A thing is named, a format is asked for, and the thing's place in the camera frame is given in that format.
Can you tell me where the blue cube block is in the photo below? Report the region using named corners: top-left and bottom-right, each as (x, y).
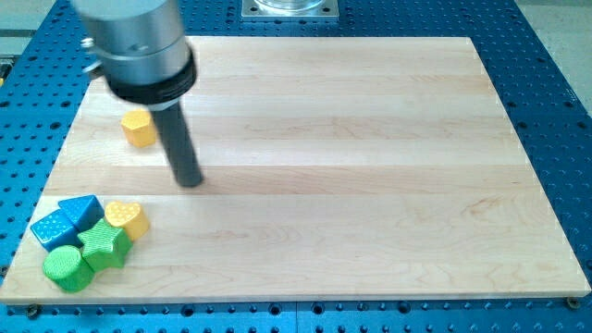
top-left (31, 209), bottom-right (82, 252)

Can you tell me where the yellow hexagon block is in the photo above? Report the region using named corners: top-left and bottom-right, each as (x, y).
top-left (120, 109), bottom-right (156, 148)

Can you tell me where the right board clamp screw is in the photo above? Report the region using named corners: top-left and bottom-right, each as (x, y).
top-left (565, 297), bottom-right (581, 310)

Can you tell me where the green cylinder block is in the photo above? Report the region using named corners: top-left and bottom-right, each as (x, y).
top-left (43, 245), bottom-right (94, 292)

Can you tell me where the yellow heart block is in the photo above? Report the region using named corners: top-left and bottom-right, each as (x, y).
top-left (105, 201), bottom-right (150, 241)

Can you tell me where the blue triangle block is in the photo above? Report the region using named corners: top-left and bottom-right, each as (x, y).
top-left (58, 195), bottom-right (105, 231)

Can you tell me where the board clamp screw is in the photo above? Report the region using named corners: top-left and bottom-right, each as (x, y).
top-left (565, 297), bottom-right (581, 310)
top-left (25, 304), bottom-right (42, 320)

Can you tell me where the left board clamp screw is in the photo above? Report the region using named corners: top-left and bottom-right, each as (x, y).
top-left (25, 304), bottom-right (42, 320)

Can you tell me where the light wooden board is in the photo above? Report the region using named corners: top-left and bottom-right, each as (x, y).
top-left (1, 37), bottom-right (590, 304)

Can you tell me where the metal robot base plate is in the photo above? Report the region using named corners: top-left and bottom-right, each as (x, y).
top-left (240, 0), bottom-right (339, 19)

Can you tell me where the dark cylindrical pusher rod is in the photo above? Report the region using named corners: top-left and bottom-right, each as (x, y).
top-left (149, 100), bottom-right (203, 188)

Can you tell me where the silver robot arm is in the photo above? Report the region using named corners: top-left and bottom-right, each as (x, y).
top-left (71, 0), bottom-right (197, 111)

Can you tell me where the green star block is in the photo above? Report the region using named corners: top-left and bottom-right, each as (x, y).
top-left (78, 218), bottom-right (133, 272)

